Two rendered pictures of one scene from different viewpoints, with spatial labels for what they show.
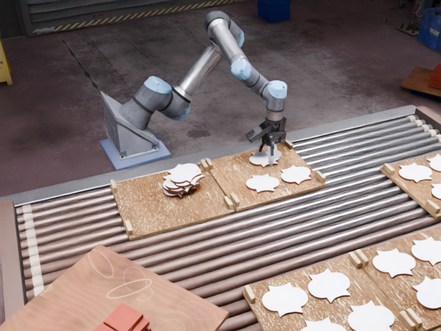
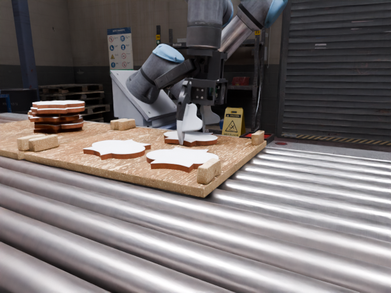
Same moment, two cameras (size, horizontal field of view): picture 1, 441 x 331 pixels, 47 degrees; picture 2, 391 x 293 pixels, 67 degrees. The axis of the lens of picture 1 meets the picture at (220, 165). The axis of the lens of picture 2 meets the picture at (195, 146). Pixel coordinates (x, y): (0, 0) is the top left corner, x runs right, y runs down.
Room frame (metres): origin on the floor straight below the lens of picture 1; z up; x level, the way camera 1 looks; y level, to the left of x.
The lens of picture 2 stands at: (1.39, -0.73, 1.09)
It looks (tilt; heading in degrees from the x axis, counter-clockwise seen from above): 14 degrees down; 51
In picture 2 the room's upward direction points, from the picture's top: straight up
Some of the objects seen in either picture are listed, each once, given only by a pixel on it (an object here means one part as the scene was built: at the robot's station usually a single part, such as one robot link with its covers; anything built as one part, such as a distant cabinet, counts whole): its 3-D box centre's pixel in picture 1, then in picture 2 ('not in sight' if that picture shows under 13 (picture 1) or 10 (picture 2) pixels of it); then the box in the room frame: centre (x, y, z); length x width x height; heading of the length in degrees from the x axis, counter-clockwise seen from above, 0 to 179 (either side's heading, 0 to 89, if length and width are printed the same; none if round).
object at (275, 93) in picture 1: (275, 95); (206, 0); (1.83, -0.23, 1.24); 0.09 x 0.08 x 0.11; 35
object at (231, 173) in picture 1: (263, 174); (156, 149); (1.72, -0.18, 0.93); 0.41 x 0.35 x 0.02; 113
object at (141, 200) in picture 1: (170, 198); (36, 132); (1.56, 0.20, 0.93); 0.41 x 0.35 x 0.02; 112
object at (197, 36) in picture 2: (273, 112); (204, 40); (1.83, -0.22, 1.16); 0.08 x 0.08 x 0.05
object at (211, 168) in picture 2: (320, 176); (209, 170); (1.68, -0.42, 0.95); 0.06 x 0.02 x 0.03; 23
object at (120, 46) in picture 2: not in sight; (120, 50); (4.24, 5.24, 1.55); 0.61 x 0.02 x 0.91; 117
